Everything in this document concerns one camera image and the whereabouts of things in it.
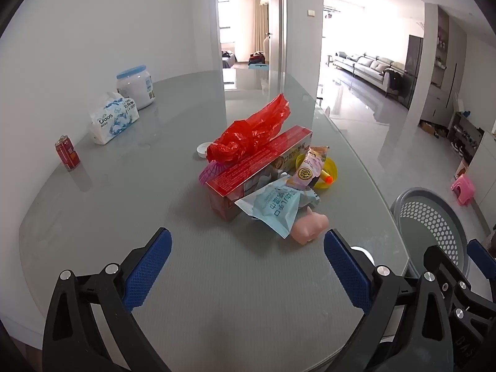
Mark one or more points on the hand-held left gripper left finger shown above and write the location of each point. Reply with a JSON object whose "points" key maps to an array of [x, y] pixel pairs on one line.
{"points": [[149, 267]]}

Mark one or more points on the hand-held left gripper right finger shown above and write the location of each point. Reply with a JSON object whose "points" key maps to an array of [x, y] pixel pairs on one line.
{"points": [[347, 269]]}

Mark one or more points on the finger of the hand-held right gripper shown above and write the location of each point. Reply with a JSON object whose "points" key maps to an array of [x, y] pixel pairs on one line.
{"points": [[482, 261], [445, 265]]}

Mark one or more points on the grey perforated laundry basket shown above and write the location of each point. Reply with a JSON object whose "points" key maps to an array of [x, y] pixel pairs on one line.
{"points": [[430, 217]]}

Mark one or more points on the yellow orange plastic piece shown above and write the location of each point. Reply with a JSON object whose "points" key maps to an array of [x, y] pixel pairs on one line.
{"points": [[328, 179]]}

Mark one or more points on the light blue wipe packet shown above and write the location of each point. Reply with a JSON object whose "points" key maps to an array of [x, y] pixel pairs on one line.
{"points": [[271, 207]]}

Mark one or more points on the pink orange snack packet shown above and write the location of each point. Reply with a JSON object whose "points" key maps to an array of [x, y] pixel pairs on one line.
{"points": [[308, 170]]}

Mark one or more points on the red cardboard box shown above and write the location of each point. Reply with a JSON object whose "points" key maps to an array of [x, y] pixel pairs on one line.
{"points": [[248, 168]]}

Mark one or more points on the red plastic bag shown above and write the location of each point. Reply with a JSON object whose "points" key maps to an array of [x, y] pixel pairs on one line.
{"points": [[248, 135]]}

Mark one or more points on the pink pig toy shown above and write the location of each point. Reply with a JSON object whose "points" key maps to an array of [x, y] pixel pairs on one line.
{"points": [[310, 226]]}

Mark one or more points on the pink plastic stool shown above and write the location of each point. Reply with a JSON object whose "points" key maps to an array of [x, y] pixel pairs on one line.
{"points": [[463, 188]]}

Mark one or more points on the white low cabinet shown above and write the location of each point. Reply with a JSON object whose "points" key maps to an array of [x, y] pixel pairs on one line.
{"points": [[486, 170]]}

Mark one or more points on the pink mesh pouch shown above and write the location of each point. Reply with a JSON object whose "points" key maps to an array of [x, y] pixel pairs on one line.
{"points": [[211, 171]]}

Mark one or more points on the shoe rack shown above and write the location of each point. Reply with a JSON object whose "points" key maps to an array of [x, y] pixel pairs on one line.
{"points": [[465, 135]]}

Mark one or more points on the small white cap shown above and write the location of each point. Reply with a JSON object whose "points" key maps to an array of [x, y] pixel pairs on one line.
{"points": [[202, 150]]}

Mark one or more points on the red soda can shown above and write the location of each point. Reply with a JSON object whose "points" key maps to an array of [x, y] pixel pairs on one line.
{"points": [[68, 155]]}

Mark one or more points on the white blue tissue pack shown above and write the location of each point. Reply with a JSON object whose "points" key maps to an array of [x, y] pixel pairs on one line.
{"points": [[112, 120]]}

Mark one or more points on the white jar blue lid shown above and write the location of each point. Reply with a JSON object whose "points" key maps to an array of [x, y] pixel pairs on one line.
{"points": [[135, 85]]}

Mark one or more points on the dark glass cabinet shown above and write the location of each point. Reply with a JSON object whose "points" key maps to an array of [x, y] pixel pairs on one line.
{"points": [[414, 69]]}

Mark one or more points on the grey sofa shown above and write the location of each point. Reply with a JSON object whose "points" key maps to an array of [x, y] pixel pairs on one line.
{"points": [[368, 68]]}

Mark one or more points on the interior door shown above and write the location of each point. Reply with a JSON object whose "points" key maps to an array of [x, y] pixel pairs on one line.
{"points": [[275, 19]]}

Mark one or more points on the beige curtain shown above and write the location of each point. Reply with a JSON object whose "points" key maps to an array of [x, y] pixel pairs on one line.
{"points": [[261, 23]]}

